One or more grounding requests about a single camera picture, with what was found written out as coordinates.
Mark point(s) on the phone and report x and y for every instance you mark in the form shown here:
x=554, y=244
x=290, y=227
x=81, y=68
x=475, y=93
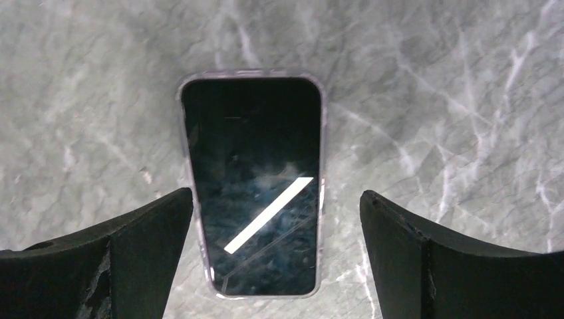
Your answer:
x=254, y=150

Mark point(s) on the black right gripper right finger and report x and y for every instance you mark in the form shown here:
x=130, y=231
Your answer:
x=422, y=269

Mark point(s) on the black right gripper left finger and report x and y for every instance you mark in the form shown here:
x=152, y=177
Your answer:
x=121, y=268

